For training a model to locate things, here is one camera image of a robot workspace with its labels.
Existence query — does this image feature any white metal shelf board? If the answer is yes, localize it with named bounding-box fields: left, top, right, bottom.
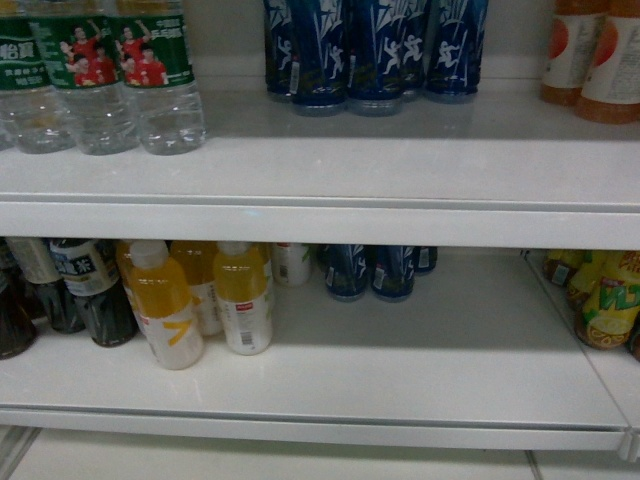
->
left=1, top=249, right=639, bottom=451

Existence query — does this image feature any upper white shelf board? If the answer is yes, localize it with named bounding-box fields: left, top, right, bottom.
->
left=1, top=81, right=639, bottom=249

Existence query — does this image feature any blue sports drink bottle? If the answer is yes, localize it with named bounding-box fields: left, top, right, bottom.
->
left=288, top=0, right=348, bottom=117

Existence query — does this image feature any yellow juice bottle white cap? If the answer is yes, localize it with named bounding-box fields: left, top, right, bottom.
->
left=127, top=240, right=204, bottom=370

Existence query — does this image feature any dark oolong tea bottle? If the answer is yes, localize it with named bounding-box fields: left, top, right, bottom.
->
left=49, top=238, right=138, bottom=347

